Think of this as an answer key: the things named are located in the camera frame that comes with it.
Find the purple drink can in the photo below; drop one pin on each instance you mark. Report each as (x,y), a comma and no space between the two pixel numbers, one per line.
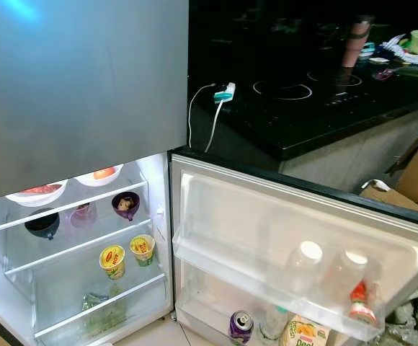
(240,328)

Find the white lined fridge door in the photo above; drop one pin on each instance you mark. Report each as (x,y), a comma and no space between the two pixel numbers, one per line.
(267,209)

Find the grey fridge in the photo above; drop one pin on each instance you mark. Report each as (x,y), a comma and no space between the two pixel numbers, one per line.
(79,86)

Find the clear bottle white cap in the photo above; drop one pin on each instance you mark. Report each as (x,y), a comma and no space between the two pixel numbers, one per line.
(310,252)
(355,258)

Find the white blue cloth pile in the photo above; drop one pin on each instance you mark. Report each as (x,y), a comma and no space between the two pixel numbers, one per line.
(393,47)

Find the black induction hob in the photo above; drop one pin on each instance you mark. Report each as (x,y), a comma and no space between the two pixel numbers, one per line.
(324,90)

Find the black topped kitchen counter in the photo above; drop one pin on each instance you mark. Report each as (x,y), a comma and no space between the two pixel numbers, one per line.
(303,130)

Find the red capped sauce bottle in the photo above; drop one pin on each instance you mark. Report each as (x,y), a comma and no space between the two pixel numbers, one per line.
(360,295)

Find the grey green sack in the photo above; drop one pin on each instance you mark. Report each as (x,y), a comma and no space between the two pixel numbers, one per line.
(411,321)

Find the pink tumbler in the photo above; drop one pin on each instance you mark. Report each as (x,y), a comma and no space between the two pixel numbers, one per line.
(357,43)

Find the yellow juice carton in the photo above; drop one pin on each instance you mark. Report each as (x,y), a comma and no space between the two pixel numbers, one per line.
(303,335)

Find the clear bottle green cap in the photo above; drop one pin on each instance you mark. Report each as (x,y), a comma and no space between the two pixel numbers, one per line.
(274,324)

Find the white teal charger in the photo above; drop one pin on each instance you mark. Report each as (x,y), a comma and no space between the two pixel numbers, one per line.
(225,94)

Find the yellow cup noodles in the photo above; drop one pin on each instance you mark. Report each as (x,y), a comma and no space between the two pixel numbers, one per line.
(112,261)
(143,249)

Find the purple cup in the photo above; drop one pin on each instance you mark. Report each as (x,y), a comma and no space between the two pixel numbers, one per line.
(133,209)

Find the white bowl orange fruit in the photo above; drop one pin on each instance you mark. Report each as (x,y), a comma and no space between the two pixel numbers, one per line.
(86,180)

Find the pink clear cup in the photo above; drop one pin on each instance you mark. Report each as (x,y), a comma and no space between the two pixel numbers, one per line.
(83,216)

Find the green vegetable bag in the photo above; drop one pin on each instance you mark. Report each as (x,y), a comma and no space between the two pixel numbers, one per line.
(101,313)

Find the black bowl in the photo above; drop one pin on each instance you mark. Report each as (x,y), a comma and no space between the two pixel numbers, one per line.
(42,225)

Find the white bowl red food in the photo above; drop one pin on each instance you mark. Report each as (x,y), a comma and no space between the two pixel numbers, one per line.
(36,196)

